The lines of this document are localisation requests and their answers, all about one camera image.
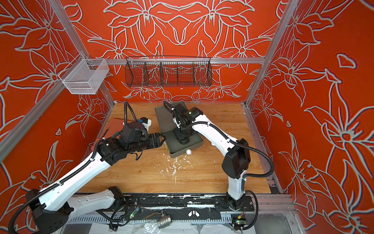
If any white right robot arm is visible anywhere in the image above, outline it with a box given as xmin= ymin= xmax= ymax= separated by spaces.
xmin=163 ymin=101 xmax=274 ymax=211

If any metal cylinder fitting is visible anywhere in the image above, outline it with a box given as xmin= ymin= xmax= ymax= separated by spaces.
xmin=157 ymin=214 xmax=172 ymax=229

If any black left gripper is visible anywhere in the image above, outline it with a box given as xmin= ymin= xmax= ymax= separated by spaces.
xmin=129 ymin=132 xmax=168 ymax=155

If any white mesh wall basket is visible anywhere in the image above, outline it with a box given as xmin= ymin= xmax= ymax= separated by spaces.
xmin=57 ymin=53 xmax=110 ymax=95

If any aluminium frame rail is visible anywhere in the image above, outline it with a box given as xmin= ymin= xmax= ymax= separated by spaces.
xmin=86 ymin=57 xmax=265 ymax=65

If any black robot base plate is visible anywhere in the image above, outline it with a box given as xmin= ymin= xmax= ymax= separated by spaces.
xmin=124 ymin=194 xmax=255 ymax=224

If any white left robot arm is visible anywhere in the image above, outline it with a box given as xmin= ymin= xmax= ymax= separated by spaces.
xmin=8 ymin=121 xmax=166 ymax=234

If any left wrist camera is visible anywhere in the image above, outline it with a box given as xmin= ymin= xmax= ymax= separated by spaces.
xmin=138 ymin=117 xmax=152 ymax=131

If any black wire wall basket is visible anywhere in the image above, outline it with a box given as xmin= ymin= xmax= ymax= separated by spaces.
xmin=125 ymin=56 xmax=213 ymax=88

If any olive green top drawer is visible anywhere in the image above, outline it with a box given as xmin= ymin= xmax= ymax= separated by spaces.
xmin=163 ymin=128 xmax=204 ymax=159

